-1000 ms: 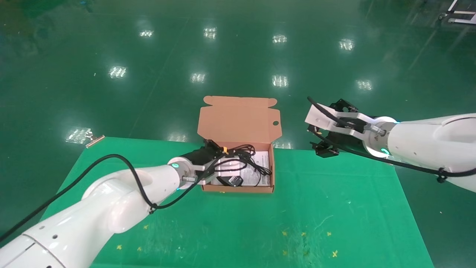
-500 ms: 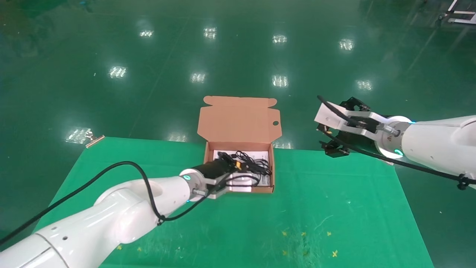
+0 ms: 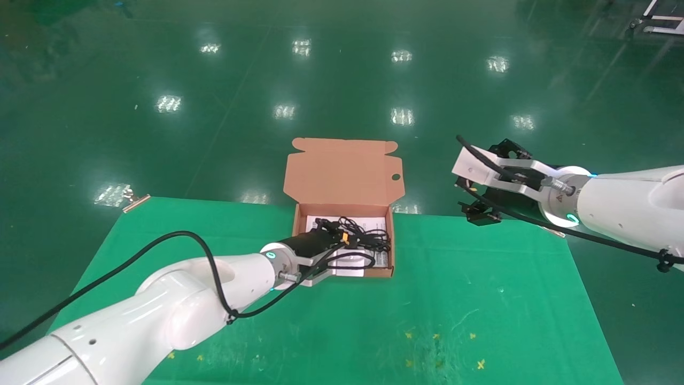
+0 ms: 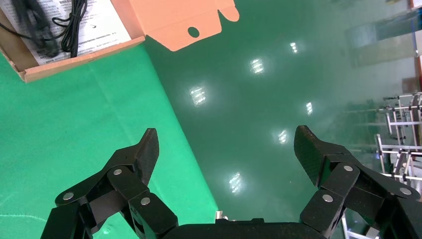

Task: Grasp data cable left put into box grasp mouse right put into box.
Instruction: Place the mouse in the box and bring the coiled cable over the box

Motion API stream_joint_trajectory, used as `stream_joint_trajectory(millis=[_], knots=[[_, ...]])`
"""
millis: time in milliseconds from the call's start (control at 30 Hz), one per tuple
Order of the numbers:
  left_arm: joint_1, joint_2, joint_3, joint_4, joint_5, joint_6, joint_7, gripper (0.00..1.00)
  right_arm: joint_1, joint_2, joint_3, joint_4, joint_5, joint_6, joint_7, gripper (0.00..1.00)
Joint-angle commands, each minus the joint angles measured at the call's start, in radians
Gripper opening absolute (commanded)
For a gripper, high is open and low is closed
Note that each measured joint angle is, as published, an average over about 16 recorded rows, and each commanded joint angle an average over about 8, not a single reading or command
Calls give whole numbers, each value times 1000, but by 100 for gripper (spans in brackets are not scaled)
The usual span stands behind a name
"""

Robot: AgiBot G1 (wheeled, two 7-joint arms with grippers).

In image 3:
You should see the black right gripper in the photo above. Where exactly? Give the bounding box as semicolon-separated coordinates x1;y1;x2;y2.
457;138;544;227

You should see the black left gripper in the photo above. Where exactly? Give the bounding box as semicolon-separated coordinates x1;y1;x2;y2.
289;217;345;258

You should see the black data cable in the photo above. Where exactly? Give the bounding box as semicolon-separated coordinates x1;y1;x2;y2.
315;215;392;253

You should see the open brown cardboard box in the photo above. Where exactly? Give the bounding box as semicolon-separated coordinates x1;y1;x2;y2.
283;138;405;278

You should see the white printed instruction sheet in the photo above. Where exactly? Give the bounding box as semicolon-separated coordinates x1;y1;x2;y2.
305;215;388;268

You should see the green table mat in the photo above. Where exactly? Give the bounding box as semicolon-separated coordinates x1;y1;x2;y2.
15;197;625;385

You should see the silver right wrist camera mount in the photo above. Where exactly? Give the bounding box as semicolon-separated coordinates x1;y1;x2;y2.
452;145;575;199

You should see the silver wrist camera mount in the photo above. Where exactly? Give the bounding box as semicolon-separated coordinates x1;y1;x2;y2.
452;145;575;199
291;249;376;288

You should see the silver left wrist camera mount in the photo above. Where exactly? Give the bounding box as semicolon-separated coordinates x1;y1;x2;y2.
291;249;376;288

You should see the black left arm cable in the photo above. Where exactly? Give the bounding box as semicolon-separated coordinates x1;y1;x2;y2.
0;231;376;351

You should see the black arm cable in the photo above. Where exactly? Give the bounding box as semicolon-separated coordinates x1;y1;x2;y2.
0;231;376;351
456;135;684;273

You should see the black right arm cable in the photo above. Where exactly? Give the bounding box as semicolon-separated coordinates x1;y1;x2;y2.
456;135;684;273

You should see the white metal frame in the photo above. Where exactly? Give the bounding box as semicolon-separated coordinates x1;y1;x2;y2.
629;0;684;37

